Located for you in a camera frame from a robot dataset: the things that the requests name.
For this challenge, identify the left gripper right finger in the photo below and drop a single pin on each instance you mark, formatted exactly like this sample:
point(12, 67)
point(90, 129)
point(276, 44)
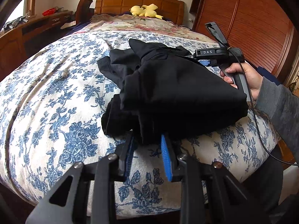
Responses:
point(204, 187)

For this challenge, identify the black double-breasted coat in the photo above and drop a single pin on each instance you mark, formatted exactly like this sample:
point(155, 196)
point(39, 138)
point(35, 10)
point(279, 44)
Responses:
point(163, 92)

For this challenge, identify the wooden louvered wardrobe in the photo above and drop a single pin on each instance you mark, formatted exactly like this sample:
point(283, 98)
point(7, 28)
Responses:
point(260, 28)

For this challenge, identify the person's right hand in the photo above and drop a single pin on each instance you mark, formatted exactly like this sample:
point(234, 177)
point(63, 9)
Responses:
point(254, 79)

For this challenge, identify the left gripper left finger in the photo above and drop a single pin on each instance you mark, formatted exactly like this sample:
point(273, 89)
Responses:
point(86, 192)

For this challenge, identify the window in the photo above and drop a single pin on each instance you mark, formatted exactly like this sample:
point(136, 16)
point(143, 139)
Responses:
point(25, 7)

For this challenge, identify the black device on desk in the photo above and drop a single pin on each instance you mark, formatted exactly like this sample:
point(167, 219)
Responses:
point(13, 24)

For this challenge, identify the yellow plush toy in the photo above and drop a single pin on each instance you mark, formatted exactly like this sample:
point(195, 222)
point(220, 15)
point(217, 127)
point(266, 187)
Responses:
point(146, 11)

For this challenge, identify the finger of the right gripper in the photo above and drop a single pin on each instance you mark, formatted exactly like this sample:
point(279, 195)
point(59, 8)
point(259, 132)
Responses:
point(208, 63)

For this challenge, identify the wooden headboard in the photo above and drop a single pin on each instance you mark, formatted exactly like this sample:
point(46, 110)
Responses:
point(170, 9)

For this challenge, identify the folded navy blue garment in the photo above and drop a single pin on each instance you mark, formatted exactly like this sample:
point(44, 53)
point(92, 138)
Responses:
point(263, 72)

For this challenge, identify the blue floral white bedspread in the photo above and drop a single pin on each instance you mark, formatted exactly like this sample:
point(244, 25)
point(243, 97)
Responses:
point(51, 108)

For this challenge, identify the pink floral quilt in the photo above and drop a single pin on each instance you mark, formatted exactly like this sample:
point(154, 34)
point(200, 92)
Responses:
point(105, 22)

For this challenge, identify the wooden desk cabinet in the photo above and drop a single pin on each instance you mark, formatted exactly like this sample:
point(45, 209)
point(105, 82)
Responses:
point(18, 44)

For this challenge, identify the wooden chair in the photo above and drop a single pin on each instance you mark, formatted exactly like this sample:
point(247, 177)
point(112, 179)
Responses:
point(83, 12)

